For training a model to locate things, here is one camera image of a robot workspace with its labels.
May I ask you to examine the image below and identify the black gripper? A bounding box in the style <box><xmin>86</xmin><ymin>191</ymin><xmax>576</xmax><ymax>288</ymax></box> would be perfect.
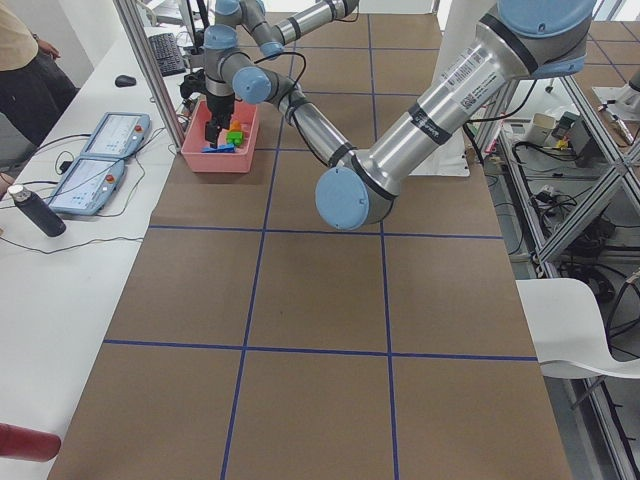
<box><xmin>204</xmin><ymin>93</ymin><xmax>234</xmax><ymax>147</ymax></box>

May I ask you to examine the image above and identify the green block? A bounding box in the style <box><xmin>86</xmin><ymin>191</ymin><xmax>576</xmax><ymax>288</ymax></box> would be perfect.
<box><xmin>226</xmin><ymin>130</ymin><xmax>245</xmax><ymax>148</ymax></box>

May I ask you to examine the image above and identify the long blue block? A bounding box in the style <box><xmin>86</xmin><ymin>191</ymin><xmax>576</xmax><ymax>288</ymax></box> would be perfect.
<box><xmin>201</xmin><ymin>143</ymin><xmax>236</xmax><ymax>153</ymax></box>

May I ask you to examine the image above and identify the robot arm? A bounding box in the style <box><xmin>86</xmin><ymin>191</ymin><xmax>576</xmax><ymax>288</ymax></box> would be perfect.
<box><xmin>214</xmin><ymin>0</ymin><xmax>359</xmax><ymax>57</ymax></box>
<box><xmin>204</xmin><ymin>1</ymin><xmax>594</xmax><ymax>230</ymax></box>

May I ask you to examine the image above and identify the pink plastic box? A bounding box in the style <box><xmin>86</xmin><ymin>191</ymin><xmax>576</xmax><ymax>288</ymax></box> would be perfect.
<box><xmin>181</xmin><ymin>98</ymin><xmax>259</xmax><ymax>173</ymax></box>

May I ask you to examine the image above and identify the person's hand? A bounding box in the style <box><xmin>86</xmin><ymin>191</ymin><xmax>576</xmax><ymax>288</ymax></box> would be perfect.
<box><xmin>37</xmin><ymin>39</ymin><xmax>60</xmax><ymax>60</ymax></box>

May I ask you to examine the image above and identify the black keyboard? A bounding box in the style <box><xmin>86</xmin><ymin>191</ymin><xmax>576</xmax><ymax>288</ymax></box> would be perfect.
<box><xmin>148</xmin><ymin>33</ymin><xmax>186</xmax><ymax>77</ymax></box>

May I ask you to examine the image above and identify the upper teach pendant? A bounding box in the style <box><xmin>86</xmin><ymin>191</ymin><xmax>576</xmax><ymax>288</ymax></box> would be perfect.
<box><xmin>81</xmin><ymin>112</ymin><xmax>151</xmax><ymax>159</ymax></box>

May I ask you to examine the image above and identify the teach pendant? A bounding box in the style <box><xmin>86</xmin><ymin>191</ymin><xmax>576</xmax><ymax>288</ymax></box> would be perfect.
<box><xmin>81</xmin><ymin>112</ymin><xmax>151</xmax><ymax>159</ymax></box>
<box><xmin>48</xmin><ymin>157</ymin><xmax>125</xmax><ymax>216</ymax></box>

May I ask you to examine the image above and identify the black computer mouse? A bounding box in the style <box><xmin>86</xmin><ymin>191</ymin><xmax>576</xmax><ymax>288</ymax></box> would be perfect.
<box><xmin>114</xmin><ymin>74</ymin><xmax>137</xmax><ymax>88</ymax></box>

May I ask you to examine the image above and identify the lower teach pendant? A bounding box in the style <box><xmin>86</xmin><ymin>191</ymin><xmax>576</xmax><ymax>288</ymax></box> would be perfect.
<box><xmin>48</xmin><ymin>157</ymin><xmax>125</xmax><ymax>216</ymax></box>

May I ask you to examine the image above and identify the black water bottle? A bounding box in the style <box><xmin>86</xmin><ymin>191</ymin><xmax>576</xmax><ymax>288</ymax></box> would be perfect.
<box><xmin>7</xmin><ymin>184</ymin><xmax>66</xmax><ymax>237</ymax></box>

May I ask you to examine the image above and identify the red bottle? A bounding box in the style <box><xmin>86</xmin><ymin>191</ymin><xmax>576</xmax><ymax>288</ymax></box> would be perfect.
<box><xmin>1</xmin><ymin>423</ymin><xmax>62</xmax><ymax>462</ymax></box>

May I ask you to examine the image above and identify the white chair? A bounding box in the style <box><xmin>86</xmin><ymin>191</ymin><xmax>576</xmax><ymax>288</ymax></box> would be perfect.
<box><xmin>516</xmin><ymin>278</ymin><xmax>639</xmax><ymax>380</ymax></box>

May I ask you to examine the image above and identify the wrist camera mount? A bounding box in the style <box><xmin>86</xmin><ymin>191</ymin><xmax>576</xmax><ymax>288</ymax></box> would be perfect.
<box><xmin>179</xmin><ymin>69</ymin><xmax>207</xmax><ymax>100</ymax></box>

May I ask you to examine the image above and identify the aluminium frame post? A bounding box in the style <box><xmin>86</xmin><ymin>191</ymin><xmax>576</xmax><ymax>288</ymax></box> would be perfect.
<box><xmin>113</xmin><ymin>0</ymin><xmax>185</xmax><ymax>151</ymax></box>

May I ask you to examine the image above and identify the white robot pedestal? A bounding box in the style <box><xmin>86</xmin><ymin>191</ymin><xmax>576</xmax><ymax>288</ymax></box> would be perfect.
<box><xmin>411</xmin><ymin>0</ymin><xmax>505</xmax><ymax>177</ymax></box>

